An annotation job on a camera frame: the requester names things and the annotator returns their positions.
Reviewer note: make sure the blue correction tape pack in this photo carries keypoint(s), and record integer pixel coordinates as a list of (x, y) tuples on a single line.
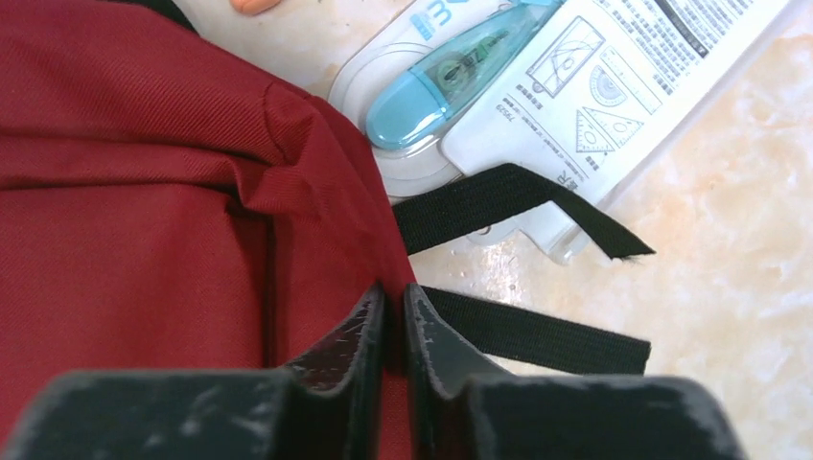
[(415, 79)]

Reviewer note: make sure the red backpack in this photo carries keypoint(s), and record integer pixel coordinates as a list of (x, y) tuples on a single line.
[(168, 206)]

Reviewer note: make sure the orange highlighter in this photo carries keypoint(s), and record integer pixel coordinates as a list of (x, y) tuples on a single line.
[(253, 7)]

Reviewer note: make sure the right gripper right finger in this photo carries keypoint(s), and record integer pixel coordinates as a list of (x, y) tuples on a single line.
[(490, 381)]

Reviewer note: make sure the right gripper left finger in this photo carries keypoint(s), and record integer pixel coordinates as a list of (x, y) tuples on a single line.
[(323, 404)]

